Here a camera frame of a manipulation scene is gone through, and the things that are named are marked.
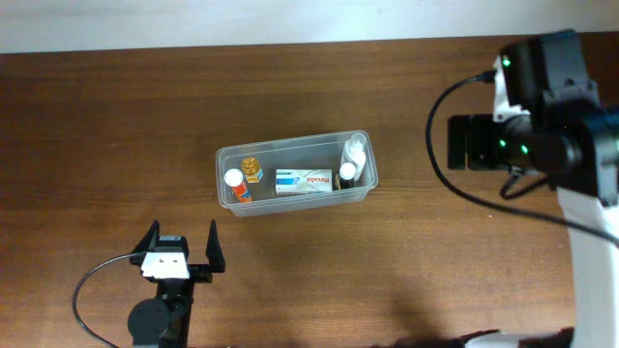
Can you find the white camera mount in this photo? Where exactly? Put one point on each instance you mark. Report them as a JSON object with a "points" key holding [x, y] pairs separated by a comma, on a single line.
{"points": [[502, 109], [164, 265]]}

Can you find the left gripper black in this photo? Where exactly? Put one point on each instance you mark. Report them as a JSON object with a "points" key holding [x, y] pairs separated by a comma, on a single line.
{"points": [[199, 275]]}

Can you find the orange bottle white cap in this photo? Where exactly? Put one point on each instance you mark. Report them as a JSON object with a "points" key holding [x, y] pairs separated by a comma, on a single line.
{"points": [[234, 178]]}

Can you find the white blue medicine box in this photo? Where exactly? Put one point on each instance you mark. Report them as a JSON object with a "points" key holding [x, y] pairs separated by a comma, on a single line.
{"points": [[303, 181]]}

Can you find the white spray bottle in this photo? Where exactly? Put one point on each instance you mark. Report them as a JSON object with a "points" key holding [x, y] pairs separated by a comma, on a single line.
{"points": [[354, 152]]}

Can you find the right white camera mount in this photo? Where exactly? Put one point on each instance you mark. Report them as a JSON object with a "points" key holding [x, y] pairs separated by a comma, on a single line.
{"points": [[502, 109]]}

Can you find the dark bottle white cap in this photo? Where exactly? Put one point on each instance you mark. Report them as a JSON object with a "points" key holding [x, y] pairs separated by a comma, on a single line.
{"points": [[345, 176]]}

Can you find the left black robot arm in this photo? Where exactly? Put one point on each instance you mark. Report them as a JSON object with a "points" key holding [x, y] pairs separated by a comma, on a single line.
{"points": [[164, 320]]}

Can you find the gold lid balm jar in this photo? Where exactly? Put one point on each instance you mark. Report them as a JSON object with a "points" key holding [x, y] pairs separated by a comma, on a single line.
{"points": [[252, 170]]}

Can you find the clear plastic container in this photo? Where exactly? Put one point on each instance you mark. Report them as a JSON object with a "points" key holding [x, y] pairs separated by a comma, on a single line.
{"points": [[321, 151]]}

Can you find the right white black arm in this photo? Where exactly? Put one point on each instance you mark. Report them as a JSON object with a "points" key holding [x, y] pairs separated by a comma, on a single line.
{"points": [[548, 119]]}

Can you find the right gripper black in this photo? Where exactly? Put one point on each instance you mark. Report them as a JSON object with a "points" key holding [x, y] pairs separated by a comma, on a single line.
{"points": [[457, 141]]}

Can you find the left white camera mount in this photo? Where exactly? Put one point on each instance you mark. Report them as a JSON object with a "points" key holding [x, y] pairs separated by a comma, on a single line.
{"points": [[164, 265]]}

